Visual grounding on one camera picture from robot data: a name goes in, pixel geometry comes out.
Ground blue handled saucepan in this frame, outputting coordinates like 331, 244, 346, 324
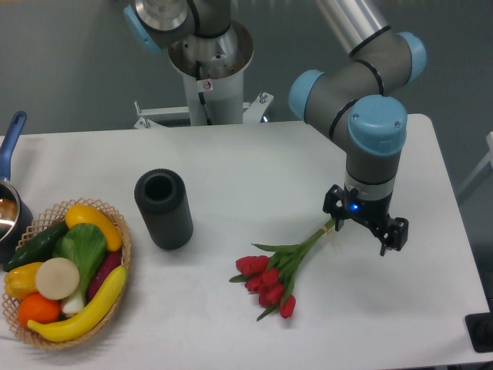
1, 111, 33, 264

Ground white furniture frame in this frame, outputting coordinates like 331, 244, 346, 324
456, 132, 492, 204

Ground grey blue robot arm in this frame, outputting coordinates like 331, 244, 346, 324
123, 1, 427, 251

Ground green cucumber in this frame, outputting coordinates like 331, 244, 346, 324
3, 220, 69, 272

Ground beige round disc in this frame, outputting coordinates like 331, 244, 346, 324
35, 257, 80, 301

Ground yellow banana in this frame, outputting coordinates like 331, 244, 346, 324
28, 265, 127, 342

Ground red tulip bouquet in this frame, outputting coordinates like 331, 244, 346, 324
229, 219, 335, 321

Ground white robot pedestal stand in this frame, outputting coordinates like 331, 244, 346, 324
134, 20, 274, 129

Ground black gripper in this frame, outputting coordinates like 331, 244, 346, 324
323, 173, 409, 257

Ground green bok choy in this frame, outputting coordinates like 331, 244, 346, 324
52, 224, 106, 318

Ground yellow squash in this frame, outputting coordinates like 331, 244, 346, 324
65, 203, 122, 252

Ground black device at table edge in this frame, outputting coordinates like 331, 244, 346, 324
464, 312, 492, 353

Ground purple sweet potato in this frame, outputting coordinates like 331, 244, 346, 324
87, 251, 121, 301

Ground dark grey ribbed vase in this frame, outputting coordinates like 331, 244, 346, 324
134, 169, 193, 251

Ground orange fruit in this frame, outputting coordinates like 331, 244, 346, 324
18, 293, 61, 328

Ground yellow bell pepper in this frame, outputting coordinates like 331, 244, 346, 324
4, 262, 43, 301

